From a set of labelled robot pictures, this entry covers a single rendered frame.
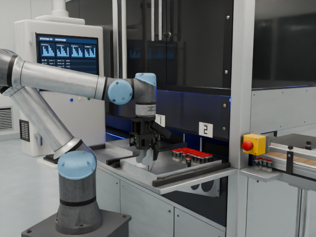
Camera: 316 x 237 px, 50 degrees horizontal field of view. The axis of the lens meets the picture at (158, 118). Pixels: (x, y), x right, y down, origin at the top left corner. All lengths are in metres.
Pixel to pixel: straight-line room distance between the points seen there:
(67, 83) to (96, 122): 1.13
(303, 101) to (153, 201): 0.96
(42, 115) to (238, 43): 0.79
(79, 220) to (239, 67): 0.83
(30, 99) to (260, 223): 1.13
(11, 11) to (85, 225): 5.85
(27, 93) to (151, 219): 1.14
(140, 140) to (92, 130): 0.99
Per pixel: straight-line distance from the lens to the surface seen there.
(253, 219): 1.63
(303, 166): 1.41
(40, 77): 1.06
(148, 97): 1.19
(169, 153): 1.59
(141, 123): 1.20
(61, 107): 2.03
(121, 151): 1.65
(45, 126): 1.20
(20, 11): 6.76
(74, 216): 1.11
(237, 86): 1.41
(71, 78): 1.05
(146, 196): 2.02
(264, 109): 1.53
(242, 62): 1.39
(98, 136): 2.19
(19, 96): 1.20
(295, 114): 1.74
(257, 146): 1.37
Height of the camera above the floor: 1.30
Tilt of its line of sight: 9 degrees down
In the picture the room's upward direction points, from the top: straight up
